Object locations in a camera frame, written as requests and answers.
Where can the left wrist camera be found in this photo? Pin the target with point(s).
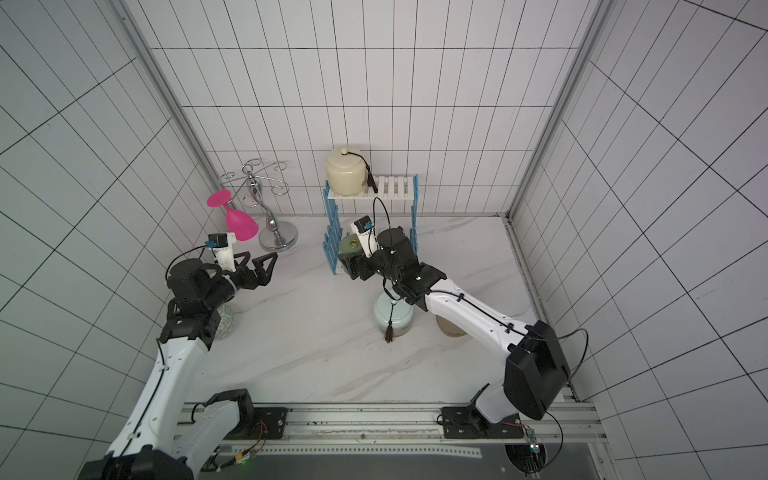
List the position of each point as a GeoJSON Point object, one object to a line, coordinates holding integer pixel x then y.
{"type": "Point", "coordinates": [221, 245]}

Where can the pink plastic wine glass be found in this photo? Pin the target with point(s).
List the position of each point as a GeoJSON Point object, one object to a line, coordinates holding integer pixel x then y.
{"type": "Point", "coordinates": [242, 225]}

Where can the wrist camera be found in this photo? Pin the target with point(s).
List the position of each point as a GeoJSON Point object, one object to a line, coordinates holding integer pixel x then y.
{"type": "Point", "coordinates": [221, 245]}
{"type": "Point", "coordinates": [364, 229]}

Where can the green patterned bowl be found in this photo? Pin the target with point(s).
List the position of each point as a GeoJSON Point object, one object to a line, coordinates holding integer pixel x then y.
{"type": "Point", "coordinates": [226, 322]}

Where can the aluminium mounting rail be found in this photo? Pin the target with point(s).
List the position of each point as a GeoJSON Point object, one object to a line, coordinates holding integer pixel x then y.
{"type": "Point", "coordinates": [390, 428]}

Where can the blue white wooden shelf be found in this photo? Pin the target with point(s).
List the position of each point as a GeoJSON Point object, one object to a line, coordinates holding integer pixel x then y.
{"type": "Point", "coordinates": [390, 189]}

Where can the base wiring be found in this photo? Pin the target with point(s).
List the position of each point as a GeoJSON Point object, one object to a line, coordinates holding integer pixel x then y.
{"type": "Point", "coordinates": [534, 447]}
{"type": "Point", "coordinates": [240, 453]}

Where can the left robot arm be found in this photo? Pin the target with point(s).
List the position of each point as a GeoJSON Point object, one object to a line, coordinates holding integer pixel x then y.
{"type": "Point", "coordinates": [148, 447]}

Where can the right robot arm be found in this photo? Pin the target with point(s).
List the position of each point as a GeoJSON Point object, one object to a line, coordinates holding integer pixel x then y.
{"type": "Point", "coordinates": [535, 367]}

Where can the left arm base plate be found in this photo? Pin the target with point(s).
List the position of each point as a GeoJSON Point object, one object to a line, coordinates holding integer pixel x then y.
{"type": "Point", "coordinates": [267, 423]}

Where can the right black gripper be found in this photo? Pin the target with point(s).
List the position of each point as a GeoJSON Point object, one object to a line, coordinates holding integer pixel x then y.
{"type": "Point", "coordinates": [366, 264]}

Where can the green ceramic tea canister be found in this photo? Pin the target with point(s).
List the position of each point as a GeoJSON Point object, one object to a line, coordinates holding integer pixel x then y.
{"type": "Point", "coordinates": [349, 250]}

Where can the brown ceramic tea canister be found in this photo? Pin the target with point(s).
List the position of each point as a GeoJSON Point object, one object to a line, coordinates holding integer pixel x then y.
{"type": "Point", "coordinates": [448, 328]}

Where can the cream ceramic tea canister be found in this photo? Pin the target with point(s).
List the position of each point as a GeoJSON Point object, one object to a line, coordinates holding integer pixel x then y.
{"type": "Point", "coordinates": [349, 173]}

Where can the left base wiring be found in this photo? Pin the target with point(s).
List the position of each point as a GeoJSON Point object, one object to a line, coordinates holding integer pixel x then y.
{"type": "Point", "coordinates": [240, 453]}

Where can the light blue tea canister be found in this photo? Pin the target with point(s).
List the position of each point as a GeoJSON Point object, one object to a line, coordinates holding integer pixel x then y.
{"type": "Point", "coordinates": [393, 317]}

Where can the chrome glass holder stand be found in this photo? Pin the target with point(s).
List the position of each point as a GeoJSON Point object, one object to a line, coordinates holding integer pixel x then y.
{"type": "Point", "coordinates": [256, 187]}

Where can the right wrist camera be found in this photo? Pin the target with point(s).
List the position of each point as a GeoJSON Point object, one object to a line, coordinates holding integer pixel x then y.
{"type": "Point", "coordinates": [364, 229]}

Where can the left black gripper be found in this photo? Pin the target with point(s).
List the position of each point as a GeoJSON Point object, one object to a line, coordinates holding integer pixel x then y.
{"type": "Point", "coordinates": [263, 277]}

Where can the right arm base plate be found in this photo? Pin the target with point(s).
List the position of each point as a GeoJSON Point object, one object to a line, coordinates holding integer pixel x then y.
{"type": "Point", "coordinates": [466, 423]}

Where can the right base wiring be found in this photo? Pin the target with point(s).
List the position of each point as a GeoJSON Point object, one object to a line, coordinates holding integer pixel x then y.
{"type": "Point", "coordinates": [534, 447]}

